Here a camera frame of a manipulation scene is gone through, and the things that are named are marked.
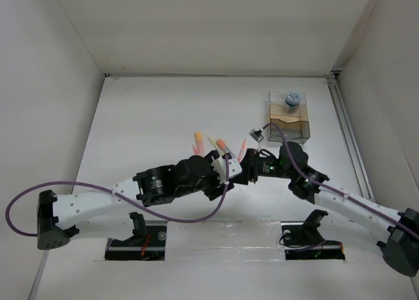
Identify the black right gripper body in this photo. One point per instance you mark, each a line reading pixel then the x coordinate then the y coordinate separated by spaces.
pixel 262 166

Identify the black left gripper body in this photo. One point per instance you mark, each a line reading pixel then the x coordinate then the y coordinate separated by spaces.
pixel 209 185

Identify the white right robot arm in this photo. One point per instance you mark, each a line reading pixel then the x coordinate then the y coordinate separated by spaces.
pixel 396 232

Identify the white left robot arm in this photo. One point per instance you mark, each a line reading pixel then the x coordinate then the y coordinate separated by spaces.
pixel 117 211

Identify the thin orange pen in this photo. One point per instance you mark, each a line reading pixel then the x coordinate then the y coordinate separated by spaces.
pixel 242 151

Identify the yellow-capped pink highlighter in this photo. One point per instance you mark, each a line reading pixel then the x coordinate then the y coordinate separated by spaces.
pixel 199 144

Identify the thin yellow pen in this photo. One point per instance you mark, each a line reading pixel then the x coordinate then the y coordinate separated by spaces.
pixel 213 142

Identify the orange-capped clear highlighter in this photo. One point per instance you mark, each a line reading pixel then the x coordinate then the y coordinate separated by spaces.
pixel 225 149

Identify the tiered acrylic organizer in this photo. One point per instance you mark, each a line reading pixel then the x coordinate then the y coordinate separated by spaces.
pixel 294 122

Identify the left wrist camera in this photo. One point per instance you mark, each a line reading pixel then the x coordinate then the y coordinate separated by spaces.
pixel 226 169

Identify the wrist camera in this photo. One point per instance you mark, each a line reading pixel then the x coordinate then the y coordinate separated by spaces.
pixel 257 135
pixel 226 169

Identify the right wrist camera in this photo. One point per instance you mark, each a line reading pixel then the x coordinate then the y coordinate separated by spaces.
pixel 257 135

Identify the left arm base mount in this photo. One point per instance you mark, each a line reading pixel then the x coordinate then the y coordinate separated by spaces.
pixel 147 242

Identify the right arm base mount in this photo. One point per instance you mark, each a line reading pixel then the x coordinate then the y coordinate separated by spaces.
pixel 302 240

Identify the aluminium rail at wall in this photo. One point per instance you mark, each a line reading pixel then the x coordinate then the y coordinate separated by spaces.
pixel 349 137

